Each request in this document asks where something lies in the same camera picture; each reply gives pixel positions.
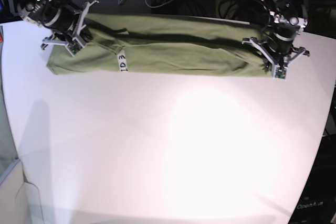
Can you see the black OpenArm base box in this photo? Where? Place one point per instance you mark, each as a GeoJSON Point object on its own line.
{"type": "Point", "coordinates": [317, 201]}

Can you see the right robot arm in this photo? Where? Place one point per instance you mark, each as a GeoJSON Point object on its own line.
{"type": "Point", "coordinates": [29, 10]}

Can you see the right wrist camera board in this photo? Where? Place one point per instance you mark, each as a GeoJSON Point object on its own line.
{"type": "Point", "coordinates": [73, 47]}

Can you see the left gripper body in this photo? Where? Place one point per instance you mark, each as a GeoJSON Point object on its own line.
{"type": "Point", "coordinates": [277, 48]}

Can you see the white side cabinet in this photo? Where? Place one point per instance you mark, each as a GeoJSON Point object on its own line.
{"type": "Point", "coordinates": [20, 200]}

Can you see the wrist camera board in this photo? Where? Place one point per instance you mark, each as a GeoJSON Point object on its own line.
{"type": "Point", "coordinates": [73, 47]}
{"type": "Point", "coordinates": [279, 72]}

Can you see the green T-shirt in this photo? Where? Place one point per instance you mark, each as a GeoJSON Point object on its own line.
{"type": "Point", "coordinates": [164, 44]}

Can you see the white ID label tag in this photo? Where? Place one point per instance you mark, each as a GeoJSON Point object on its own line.
{"type": "Point", "coordinates": [122, 61]}

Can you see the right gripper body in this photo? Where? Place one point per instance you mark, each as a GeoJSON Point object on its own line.
{"type": "Point", "coordinates": [64, 23]}

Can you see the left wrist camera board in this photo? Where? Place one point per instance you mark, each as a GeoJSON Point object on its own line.
{"type": "Point", "coordinates": [279, 72]}

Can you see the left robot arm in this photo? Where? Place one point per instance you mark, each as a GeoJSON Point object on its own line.
{"type": "Point", "coordinates": [285, 24]}

